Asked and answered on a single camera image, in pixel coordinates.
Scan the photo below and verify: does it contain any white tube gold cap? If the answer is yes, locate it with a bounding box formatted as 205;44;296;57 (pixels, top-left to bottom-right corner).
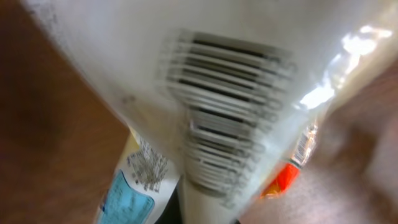
23;0;397;223

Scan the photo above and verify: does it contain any cream snack bag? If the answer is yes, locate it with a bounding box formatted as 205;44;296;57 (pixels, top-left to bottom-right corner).
93;129;183;224

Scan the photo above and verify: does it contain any orange noodle packet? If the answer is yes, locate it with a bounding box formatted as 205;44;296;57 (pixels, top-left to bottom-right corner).
260;121;319;199

